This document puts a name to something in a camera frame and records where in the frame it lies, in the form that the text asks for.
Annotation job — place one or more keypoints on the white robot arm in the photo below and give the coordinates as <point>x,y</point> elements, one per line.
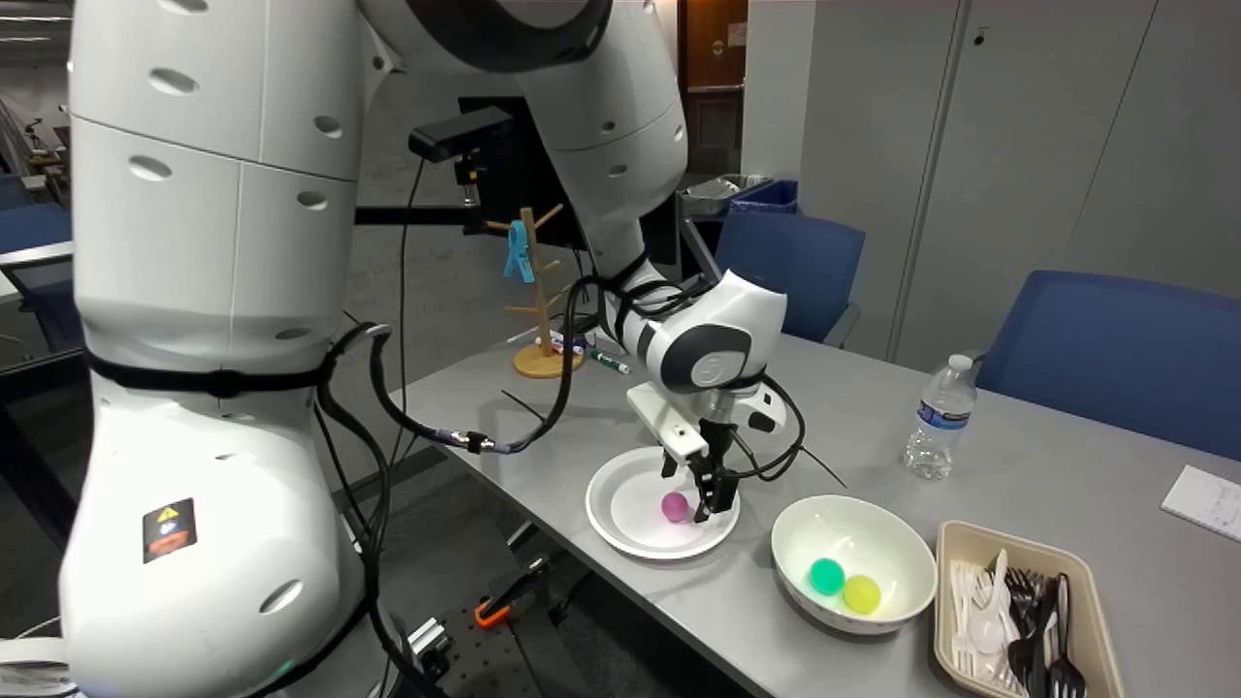
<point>214,182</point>

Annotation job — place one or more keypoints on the clear water bottle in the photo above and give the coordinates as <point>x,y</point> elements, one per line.
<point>939,416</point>

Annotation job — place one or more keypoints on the white paper sheet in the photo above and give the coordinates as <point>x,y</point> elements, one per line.
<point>1207,503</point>

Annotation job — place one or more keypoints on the orange handled clamp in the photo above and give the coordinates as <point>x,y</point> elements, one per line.
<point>492,609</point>

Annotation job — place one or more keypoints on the white paper plate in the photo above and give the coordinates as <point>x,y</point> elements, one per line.
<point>620,506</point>

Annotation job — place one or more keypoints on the wooden mug tree stand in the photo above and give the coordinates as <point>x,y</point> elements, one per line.
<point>535,350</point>

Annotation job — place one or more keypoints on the green ball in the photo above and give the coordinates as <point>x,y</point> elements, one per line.
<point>826,577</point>

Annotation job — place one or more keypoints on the black camera on stand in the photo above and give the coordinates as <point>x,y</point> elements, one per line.
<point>460,135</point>

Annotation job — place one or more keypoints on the white bowl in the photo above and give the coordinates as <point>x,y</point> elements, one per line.
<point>864,541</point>

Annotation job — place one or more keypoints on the blue chair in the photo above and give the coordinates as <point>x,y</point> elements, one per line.
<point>804,259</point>
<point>1129,354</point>

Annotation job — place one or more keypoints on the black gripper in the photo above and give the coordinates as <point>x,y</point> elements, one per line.
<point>720,430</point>

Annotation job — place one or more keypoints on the purple ball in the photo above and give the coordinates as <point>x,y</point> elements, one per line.
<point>676,510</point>

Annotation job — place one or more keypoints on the yellow ball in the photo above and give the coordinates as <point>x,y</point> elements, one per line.
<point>862,597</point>

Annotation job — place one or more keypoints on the beige cutlery tray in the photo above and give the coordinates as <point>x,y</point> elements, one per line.
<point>1020,617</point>

